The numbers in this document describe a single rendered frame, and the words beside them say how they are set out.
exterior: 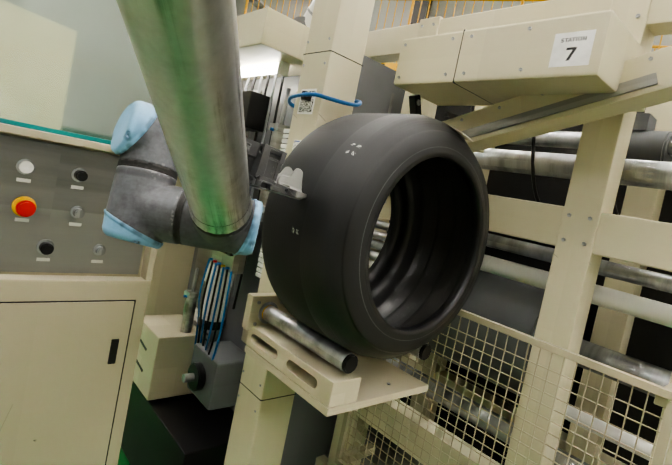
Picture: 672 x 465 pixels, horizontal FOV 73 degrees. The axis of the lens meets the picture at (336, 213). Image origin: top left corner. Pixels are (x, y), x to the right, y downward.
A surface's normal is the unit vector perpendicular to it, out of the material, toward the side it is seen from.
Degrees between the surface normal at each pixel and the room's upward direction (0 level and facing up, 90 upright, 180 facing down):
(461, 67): 90
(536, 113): 90
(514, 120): 90
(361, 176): 71
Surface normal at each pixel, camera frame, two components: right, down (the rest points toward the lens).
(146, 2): -0.21, 0.87
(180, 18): 0.27, 0.88
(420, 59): -0.73, -0.11
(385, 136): 0.19, -0.48
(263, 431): 0.65, 0.18
